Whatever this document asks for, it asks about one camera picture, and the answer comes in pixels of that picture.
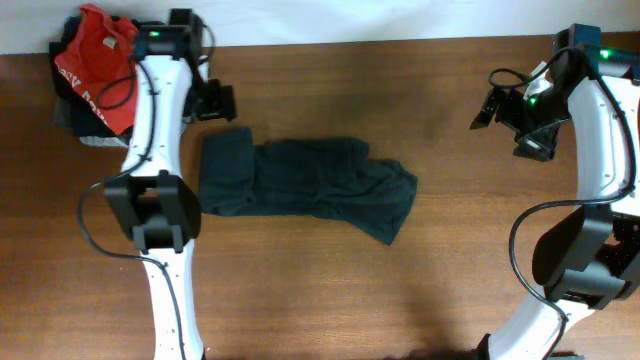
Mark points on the black folded garment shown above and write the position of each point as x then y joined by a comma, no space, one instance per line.
62,87

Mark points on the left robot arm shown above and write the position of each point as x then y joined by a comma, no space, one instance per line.
151,202

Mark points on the navy folded garment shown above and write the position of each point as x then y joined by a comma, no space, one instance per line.
85,122

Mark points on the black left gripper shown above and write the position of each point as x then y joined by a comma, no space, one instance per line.
221,102

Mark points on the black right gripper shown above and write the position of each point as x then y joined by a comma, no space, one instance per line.
539,147

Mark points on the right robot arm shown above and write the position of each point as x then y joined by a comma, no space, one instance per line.
590,258

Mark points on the grey folded garment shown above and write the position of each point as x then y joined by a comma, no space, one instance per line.
61,118

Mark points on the dark green t-shirt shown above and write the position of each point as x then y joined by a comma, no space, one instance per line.
331,178

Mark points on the orange folded t-shirt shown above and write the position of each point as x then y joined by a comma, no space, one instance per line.
96,66

